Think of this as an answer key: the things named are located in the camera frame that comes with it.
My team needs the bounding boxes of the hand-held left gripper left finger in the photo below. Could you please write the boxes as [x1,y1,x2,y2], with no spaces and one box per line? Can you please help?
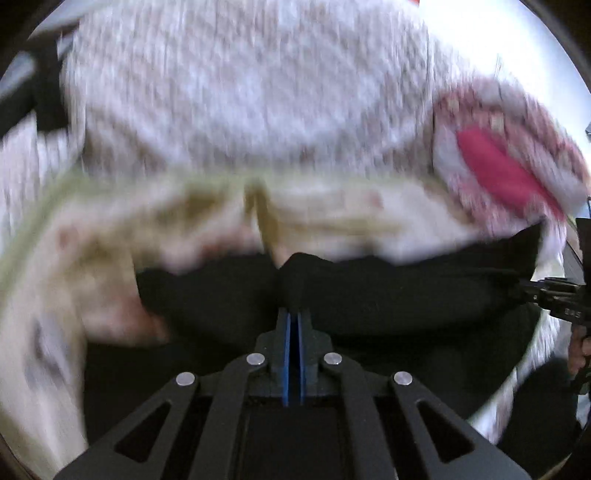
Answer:
[54,307,293,480]

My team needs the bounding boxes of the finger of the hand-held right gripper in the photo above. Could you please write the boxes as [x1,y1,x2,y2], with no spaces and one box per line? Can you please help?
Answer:
[519,276,579,306]

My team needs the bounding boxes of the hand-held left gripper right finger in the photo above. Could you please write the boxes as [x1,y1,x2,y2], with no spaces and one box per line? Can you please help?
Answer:
[297,310,533,480]

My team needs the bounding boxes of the black pants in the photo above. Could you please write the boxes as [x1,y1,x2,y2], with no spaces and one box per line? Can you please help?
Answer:
[83,225,546,459]

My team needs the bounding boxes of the person's right hand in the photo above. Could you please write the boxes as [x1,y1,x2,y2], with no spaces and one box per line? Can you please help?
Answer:
[569,330,591,377]

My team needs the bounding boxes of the magenta pillow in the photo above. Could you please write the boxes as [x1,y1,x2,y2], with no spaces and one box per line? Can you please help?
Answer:
[456,129,565,219]

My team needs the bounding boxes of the rolled pink floral quilt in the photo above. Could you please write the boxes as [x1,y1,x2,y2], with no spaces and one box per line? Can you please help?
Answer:
[431,78,591,241]

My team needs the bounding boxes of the floral fleece blanket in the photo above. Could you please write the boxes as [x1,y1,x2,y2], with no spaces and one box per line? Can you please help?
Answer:
[0,166,570,472]

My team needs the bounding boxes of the beige quilted bedspread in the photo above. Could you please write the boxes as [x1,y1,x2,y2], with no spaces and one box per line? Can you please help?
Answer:
[0,0,437,241]

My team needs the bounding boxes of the black cloth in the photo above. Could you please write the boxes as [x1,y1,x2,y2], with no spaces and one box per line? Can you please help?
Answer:
[27,37,77,136]

